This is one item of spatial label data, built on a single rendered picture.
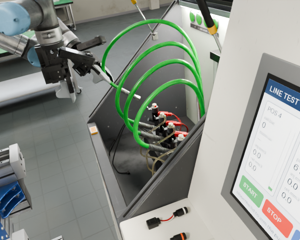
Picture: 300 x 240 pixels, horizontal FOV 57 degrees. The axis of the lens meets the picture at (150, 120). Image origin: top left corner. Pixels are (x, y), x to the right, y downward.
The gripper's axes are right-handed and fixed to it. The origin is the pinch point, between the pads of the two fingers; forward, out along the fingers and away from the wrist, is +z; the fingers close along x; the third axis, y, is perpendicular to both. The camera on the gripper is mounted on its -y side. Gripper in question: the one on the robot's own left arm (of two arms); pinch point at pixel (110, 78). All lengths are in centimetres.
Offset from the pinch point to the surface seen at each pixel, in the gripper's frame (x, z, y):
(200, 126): 28.0, 32.5, -22.9
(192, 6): -17.8, 2.1, -39.3
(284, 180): 52, 45, -36
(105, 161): 12.2, 22.1, 21.2
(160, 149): 24.1, 30.7, -7.0
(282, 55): 46, 28, -49
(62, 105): -208, -65, 180
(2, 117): -172, -106, 236
